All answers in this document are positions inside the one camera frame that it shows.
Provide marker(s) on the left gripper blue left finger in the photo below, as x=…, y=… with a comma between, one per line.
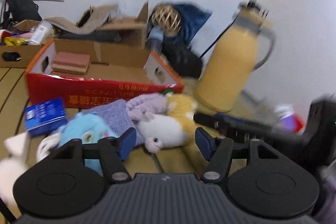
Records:
x=125, y=143

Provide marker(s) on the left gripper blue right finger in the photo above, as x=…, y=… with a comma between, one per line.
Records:
x=205, y=143

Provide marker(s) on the purple knit cloth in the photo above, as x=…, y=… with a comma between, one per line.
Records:
x=114, y=115

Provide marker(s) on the yellow white plush toy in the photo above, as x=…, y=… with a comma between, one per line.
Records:
x=174, y=128

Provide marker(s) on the lilac fluffy towel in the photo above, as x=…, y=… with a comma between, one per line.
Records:
x=137, y=107

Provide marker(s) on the blue plush monster toy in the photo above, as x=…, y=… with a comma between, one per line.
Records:
x=89, y=128

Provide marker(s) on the white sock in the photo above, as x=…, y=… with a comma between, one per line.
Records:
x=47, y=145

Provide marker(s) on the blue handkerchief tissue pack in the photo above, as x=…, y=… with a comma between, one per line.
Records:
x=44, y=118

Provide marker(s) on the pink layered sponge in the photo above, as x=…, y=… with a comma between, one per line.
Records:
x=74, y=63

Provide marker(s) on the white round sponge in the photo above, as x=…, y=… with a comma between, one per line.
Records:
x=13, y=165

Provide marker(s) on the yellow thermos jug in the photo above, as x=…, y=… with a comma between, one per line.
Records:
x=242, y=48

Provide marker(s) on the red cardboard tray box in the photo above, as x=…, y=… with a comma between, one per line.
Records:
x=116, y=71

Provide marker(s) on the blue water bottle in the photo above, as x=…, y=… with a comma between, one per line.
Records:
x=155, y=40

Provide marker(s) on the large brown cardboard box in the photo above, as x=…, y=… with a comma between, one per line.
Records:
x=132, y=30

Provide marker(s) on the dark blue cloth bag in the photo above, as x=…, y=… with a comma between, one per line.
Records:
x=193, y=19

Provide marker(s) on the woven rattan ball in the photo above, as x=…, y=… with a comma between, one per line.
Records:
x=167, y=18

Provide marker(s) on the small brown cardboard box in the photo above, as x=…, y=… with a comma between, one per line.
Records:
x=15, y=51

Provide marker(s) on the white label bottle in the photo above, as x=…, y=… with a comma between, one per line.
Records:
x=42, y=32

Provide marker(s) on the black bag on trolley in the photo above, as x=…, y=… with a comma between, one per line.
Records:
x=23, y=10

